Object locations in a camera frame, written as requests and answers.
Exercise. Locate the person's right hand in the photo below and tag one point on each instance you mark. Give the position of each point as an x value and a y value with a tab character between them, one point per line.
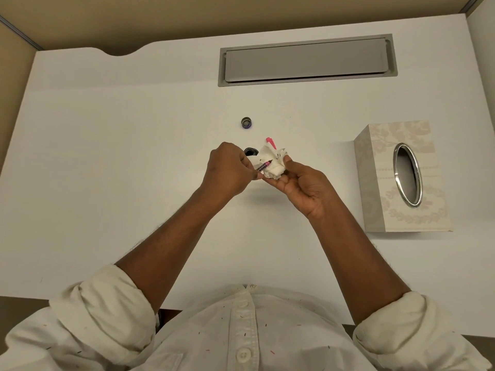
309	191

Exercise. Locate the person's left hand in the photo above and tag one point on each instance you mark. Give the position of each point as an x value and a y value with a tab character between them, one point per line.
226	171

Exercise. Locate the person's left fingers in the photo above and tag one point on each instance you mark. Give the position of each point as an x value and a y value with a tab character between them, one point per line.
249	170

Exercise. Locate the person's right thumb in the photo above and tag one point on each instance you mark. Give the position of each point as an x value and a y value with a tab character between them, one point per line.
293	165

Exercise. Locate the slim pink pen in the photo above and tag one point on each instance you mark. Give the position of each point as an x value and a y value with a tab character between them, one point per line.
264	166

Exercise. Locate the white tissue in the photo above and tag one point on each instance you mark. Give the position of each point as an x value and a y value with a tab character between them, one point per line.
275	166

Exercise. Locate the person's left forearm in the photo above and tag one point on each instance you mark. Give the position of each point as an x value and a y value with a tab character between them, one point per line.
170	243

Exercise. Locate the person's right forearm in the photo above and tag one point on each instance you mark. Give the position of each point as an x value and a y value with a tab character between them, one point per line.
359	266

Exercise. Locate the small black jar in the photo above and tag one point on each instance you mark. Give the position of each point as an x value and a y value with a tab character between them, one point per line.
250	151

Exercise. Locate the small round metal lid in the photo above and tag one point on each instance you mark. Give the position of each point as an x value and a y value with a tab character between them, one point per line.
246	122

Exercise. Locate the floral tissue box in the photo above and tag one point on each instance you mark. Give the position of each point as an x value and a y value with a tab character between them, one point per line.
402	177

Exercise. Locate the white button shirt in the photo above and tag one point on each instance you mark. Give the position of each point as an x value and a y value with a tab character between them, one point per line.
239	332

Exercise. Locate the grey partition frame strip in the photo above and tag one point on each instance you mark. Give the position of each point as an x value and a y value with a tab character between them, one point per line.
21	32
472	3

